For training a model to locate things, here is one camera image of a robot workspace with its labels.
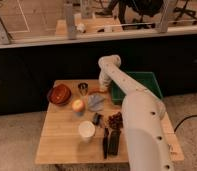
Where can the orange pepper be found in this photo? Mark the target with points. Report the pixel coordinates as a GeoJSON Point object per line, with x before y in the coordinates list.
{"type": "Point", "coordinates": [98, 90]}

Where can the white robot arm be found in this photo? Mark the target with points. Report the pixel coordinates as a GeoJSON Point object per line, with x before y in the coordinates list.
{"type": "Point", "coordinates": [142, 112]}

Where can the small metal cup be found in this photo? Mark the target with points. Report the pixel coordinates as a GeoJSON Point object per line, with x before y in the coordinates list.
{"type": "Point", "coordinates": [83, 88]}

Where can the light blue cloth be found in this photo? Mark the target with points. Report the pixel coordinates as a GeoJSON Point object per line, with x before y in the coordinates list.
{"type": "Point", "coordinates": [95, 102]}

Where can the red yellow apple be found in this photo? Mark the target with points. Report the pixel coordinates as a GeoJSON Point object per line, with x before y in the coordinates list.
{"type": "Point", "coordinates": [78, 105]}

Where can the small black clip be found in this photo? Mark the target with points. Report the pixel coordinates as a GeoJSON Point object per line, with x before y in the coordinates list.
{"type": "Point", "coordinates": [98, 119]}

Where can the bunch of dark grapes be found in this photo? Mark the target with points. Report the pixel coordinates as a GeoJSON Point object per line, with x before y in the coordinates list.
{"type": "Point", "coordinates": [115, 121]}

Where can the red-brown bowl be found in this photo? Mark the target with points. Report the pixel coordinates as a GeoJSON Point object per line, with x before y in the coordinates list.
{"type": "Point", "coordinates": [59, 95]}

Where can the wooden table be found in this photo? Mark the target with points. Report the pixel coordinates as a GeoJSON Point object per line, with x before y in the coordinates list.
{"type": "Point", "coordinates": [60, 142]}

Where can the white paper cup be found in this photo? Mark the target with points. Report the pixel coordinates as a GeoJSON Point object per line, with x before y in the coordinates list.
{"type": "Point", "coordinates": [86, 130]}

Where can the green plastic tray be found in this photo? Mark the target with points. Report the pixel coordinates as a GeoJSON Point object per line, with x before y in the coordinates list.
{"type": "Point", "coordinates": [148, 79]}

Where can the black rectangular remote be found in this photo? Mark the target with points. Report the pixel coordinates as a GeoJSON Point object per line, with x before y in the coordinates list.
{"type": "Point", "coordinates": [114, 142]}

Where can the black knife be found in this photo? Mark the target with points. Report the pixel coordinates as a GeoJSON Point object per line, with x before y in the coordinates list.
{"type": "Point", "coordinates": [105, 142]}

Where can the black office chair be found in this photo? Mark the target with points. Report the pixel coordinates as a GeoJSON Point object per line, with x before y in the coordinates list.
{"type": "Point", "coordinates": [184, 10]}

